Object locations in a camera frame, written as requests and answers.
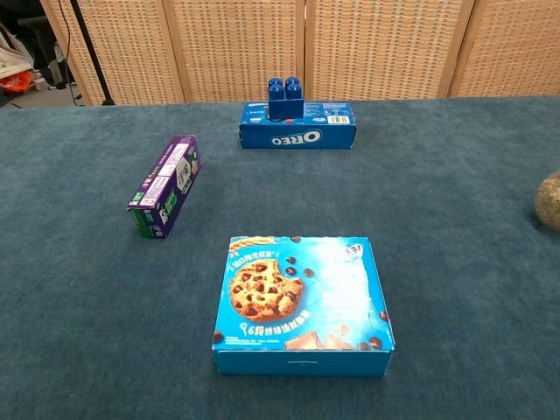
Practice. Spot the blue felt table cloth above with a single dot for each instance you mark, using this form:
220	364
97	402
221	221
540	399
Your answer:
87	306

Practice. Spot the small jar black lid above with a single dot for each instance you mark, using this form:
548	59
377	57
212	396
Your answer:
549	201

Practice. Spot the orange plastic bag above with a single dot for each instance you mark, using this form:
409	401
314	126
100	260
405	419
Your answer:
17	81

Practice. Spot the blue Oreo box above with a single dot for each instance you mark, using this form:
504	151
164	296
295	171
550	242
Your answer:
297	137

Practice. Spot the black office chair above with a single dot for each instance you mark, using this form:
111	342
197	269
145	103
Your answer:
44	44

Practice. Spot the light blue cookie box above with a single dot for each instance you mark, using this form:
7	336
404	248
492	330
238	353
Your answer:
306	306

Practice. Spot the blue toy brick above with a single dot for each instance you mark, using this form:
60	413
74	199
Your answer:
285	102

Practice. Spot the black tripod stand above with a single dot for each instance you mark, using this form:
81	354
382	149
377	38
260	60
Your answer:
89	48

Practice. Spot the purple cookie box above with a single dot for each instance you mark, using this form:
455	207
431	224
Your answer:
168	184

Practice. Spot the wicker folding screen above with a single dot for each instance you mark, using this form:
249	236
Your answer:
372	44

